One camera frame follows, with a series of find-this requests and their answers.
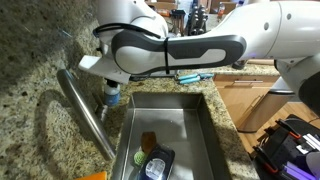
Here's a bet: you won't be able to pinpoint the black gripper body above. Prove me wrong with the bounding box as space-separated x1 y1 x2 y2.
105 78 121 89

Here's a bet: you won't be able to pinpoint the blue label soap pump bottle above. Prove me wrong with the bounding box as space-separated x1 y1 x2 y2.
103 82 122 108

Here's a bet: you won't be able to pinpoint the steel gooseneck faucet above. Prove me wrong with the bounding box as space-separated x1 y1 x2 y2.
55 68 117 162

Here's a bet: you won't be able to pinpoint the brown scrub pad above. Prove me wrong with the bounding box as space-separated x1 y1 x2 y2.
140 131 158 155

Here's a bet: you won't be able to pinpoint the stainless steel sink basin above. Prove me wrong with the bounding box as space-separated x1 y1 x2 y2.
111 91 232 180

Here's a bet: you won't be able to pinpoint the green scrubber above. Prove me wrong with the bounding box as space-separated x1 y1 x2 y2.
132 150 148 168

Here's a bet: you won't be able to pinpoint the dark wooden utensil bundle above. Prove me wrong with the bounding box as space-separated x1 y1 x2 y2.
170 9 186 36

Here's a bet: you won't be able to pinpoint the black labelled tray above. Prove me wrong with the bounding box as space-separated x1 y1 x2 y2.
137 143 176 180

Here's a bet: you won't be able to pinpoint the orange sponge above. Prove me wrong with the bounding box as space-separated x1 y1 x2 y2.
78 171 108 180

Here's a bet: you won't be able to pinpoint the black knife block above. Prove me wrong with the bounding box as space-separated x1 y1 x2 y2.
186 13 208 36

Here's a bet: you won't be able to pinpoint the clear plastic cup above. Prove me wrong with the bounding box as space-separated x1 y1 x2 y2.
231 59 248 71

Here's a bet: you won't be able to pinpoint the wooden rolling pin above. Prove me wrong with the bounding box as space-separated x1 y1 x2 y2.
247 59 277 66

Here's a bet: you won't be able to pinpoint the grey lid trash bin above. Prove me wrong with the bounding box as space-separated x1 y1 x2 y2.
235 76 298 134

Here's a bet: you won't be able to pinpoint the black orange clamp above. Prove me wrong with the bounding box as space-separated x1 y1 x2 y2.
275 119 302 140
251 146 280 175

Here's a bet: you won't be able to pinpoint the silver aluminium rails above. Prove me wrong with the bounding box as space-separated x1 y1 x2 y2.
301 133 320 152

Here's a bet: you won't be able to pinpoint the steel drawer handle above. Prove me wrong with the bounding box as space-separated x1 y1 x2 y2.
233 79 265 85

